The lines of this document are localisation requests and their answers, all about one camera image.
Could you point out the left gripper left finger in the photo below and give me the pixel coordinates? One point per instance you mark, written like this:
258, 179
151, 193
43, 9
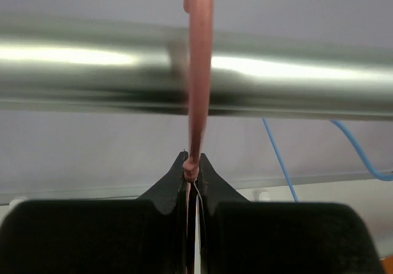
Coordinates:
144, 235

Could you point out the pink wire hanger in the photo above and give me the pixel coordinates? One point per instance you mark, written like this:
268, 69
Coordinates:
200, 48

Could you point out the blue wire hanger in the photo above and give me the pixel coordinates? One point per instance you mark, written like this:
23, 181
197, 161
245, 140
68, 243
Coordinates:
351, 138

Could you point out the metal clothes rack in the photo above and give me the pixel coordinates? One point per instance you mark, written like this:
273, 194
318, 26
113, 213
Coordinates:
75, 65

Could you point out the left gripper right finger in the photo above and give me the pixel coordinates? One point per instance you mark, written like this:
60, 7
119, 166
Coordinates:
241, 236

